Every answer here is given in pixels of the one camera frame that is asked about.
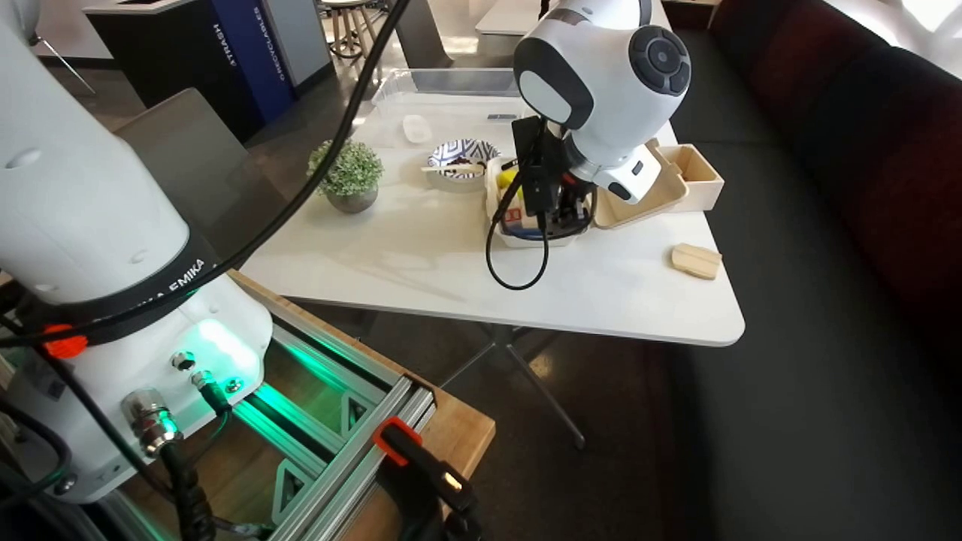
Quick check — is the silver connector with black cable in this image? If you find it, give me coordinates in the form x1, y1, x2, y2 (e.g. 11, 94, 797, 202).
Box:
116, 386, 218, 541

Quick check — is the small green potted plant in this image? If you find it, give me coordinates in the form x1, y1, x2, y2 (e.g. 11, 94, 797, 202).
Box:
306, 138, 384, 216

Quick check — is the orange black bar clamp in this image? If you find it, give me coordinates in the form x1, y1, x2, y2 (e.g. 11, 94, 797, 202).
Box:
373, 416, 483, 541

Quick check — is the grey chair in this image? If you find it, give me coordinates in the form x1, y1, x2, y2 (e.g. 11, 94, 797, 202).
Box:
115, 86, 333, 265

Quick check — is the wooden mounting platform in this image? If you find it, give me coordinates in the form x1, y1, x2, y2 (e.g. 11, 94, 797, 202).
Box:
229, 268, 500, 541

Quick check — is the thin black camera cable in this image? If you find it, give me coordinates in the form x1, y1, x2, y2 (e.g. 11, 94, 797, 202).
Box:
483, 174, 556, 294

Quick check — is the light wooden open box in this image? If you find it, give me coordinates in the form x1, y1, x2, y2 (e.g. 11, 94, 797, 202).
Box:
592, 138, 729, 230

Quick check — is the metal folding table leg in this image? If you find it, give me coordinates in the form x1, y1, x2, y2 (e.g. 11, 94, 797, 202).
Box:
438, 325, 592, 452

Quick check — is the orange cable clip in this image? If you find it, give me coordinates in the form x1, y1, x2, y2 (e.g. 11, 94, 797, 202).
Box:
39, 320, 92, 359

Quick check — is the aluminium extrusion frame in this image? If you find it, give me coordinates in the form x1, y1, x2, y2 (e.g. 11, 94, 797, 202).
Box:
99, 298, 438, 541

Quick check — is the dark sofa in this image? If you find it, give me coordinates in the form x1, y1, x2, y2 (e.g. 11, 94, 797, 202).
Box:
649, 0, 962, 541

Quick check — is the blue recycling bin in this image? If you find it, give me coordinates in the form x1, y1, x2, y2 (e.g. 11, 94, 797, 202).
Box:
208, 0, 302, 125

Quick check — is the oval wooden block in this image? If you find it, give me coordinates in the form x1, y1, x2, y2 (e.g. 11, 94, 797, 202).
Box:
666, 240, 725, 282

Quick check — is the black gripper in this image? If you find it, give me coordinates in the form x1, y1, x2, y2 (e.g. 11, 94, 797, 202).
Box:
537, 163, 602, 240

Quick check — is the green lit connector cable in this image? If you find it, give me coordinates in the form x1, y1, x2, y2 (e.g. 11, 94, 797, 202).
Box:
167, 344, 245, 418

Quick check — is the blue white patterned paper bowl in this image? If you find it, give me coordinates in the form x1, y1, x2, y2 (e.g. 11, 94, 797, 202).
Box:
417, 136, 501, 191

